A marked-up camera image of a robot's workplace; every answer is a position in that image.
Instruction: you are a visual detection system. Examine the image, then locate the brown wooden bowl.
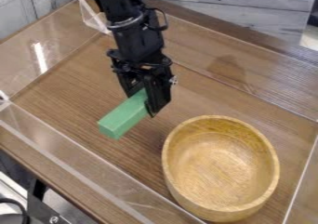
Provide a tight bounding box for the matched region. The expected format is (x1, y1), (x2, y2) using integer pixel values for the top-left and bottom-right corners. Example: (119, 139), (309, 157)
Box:
(162, 115), (281, 222)

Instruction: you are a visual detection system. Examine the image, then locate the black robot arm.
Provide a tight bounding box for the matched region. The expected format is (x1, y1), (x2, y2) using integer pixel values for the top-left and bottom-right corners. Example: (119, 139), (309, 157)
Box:
(95, 0), (174, 116)

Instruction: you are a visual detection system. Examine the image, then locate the clear acrylic front wall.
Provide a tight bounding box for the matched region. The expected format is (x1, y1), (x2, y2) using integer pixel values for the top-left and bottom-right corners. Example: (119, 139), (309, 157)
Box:
(0, 89), (205, 224)

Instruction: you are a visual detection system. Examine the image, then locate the green rectangular block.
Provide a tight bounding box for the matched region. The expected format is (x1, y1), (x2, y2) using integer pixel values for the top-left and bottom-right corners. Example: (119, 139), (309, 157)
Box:
(98, 89), (149, 139)

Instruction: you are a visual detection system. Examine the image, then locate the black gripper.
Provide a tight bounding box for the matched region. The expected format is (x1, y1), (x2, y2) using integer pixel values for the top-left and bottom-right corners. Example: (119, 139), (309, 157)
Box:
(107, 49), (175, 117)

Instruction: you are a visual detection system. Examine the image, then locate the clear acrylic corner bracket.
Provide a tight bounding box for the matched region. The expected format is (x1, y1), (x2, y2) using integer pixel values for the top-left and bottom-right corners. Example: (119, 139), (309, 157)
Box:
(79, 0), (111, 35)

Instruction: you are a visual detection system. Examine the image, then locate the black metal table leg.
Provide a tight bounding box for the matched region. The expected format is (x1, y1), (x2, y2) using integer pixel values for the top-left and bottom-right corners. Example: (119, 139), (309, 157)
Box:
(27, 178), (71, 224)

